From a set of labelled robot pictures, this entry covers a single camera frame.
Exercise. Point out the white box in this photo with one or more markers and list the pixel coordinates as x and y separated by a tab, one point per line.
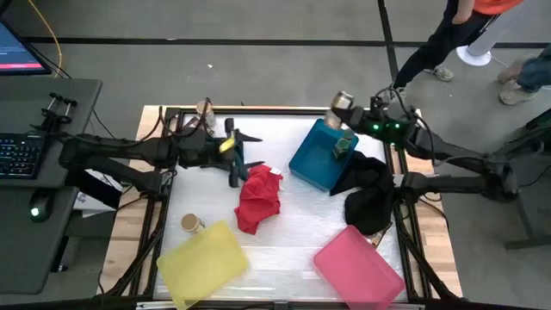
86	204

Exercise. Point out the computer monitor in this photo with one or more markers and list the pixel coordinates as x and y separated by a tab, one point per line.
17	51

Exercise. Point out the tan-lid spice jar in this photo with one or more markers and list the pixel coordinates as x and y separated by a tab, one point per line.
190	222
342	100
203	107

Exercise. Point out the pink plastic bin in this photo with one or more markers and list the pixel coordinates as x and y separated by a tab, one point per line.
357	275

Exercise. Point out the green-lid spice jar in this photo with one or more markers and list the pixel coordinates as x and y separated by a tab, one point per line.
341	149
349	135

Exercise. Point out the backlit keyboard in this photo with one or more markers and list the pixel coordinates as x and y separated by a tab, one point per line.
19	155

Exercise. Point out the grey desk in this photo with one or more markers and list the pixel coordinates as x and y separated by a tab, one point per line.
26	258

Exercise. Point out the red cloth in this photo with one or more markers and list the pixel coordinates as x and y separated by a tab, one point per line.
258	198

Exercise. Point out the white foam table mat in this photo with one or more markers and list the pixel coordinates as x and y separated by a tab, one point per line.
292	241

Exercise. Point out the blue plastic bin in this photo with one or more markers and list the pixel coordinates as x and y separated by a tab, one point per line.
314	163

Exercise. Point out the black cloth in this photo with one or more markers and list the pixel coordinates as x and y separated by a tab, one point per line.
370	202

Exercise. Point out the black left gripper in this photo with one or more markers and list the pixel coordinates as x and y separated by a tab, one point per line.
202	148

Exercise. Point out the black aluminium table frame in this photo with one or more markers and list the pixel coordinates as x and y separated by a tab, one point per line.
280	111

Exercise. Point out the black clamp holder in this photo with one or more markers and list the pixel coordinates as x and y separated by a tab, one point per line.
53	116

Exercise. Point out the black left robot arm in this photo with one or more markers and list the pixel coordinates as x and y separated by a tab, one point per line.
120	148

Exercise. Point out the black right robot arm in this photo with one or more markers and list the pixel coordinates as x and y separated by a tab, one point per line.
452	185

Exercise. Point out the yellow plastic bin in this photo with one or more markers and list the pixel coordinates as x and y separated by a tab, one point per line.
202	264

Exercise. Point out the black computer mouse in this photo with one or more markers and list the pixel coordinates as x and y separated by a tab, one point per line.
41	206

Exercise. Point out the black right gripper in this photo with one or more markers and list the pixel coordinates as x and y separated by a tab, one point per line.
383	125

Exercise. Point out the person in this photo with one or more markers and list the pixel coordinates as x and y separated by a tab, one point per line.
534	73
443	39

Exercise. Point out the black metal stand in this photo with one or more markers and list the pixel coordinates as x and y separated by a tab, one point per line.
529	215

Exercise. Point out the white fan stand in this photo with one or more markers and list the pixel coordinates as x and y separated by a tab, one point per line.
473	56

